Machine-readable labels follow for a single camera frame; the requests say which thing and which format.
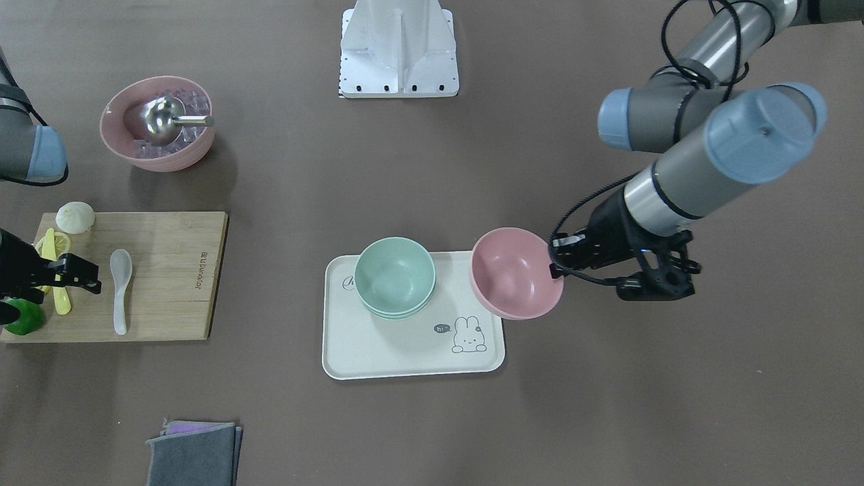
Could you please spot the green lime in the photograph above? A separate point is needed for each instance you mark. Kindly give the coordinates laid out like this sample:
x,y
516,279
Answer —
x,y
20,316

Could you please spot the stacked green bowls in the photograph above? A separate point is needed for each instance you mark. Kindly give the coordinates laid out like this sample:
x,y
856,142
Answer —
x,y
395,278

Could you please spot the large pink ice bowl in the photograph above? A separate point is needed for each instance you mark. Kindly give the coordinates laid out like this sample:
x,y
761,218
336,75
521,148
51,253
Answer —
x,y
188,148

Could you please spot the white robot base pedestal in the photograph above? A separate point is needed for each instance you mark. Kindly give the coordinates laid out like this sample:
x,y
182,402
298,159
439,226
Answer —
x,y
398,50

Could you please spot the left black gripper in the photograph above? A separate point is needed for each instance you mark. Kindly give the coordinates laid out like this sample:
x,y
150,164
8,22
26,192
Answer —
x,y
613,229

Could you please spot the white ceramic spoon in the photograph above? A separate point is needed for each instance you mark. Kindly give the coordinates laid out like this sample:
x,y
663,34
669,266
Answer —
x,y
121,267

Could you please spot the small pink bowl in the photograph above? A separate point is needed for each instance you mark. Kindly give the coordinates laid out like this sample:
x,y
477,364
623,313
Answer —
x,y
510,274

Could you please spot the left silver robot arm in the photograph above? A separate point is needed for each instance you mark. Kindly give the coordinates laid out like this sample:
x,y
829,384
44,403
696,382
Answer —
x,y
712,144

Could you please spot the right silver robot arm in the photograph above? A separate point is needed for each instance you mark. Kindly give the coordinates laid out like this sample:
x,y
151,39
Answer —
x,y
32,154

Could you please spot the metal ice scoop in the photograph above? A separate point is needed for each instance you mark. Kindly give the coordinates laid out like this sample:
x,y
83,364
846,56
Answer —
x,y
160,121

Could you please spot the cream rabbit tray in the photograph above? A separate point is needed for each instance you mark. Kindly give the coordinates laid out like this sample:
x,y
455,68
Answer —
x,y
454,333

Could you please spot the lemon slices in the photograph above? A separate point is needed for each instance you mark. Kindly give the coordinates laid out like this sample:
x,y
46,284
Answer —
x,y
61,244

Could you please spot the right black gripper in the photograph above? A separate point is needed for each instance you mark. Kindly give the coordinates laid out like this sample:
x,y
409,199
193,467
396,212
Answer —
x,y
15,268

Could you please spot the yellow plastic knife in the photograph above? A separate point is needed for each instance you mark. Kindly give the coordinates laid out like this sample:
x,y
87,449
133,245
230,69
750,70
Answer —
x,y
61,298

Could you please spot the bamboo cutting board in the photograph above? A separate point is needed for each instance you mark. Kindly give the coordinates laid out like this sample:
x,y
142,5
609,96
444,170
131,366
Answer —
x,y
176,260

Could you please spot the grey folded cloth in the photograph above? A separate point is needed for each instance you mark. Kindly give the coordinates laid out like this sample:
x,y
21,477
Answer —
x,y
195,453

